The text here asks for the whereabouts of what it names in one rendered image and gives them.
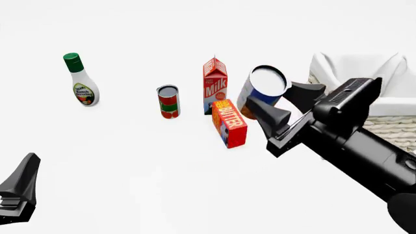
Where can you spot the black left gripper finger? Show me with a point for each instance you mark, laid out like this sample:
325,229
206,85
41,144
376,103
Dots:
22,175

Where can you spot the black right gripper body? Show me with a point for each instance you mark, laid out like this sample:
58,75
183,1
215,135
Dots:
292,136

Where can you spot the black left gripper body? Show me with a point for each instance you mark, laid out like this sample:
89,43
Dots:
14,209

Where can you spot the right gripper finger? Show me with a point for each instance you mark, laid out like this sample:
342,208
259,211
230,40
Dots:
305,95
271,117

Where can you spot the alphabet soup can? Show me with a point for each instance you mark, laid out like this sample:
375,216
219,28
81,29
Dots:
268,80

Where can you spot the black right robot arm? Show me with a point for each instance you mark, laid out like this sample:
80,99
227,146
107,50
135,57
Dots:
357,158

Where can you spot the white cloth basket liner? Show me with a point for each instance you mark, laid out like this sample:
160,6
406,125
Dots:
351,65

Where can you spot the woven basket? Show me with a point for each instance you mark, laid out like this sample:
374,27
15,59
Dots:
390,129

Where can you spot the red butter box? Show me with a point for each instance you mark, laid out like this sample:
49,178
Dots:
229,124

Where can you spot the red and white milk carton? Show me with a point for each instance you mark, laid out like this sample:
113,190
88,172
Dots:
214,87

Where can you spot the tomato sauce can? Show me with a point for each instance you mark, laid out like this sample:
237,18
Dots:
169,102

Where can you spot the ranch dressing bottle green cap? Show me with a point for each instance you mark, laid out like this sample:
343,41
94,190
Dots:
83,83

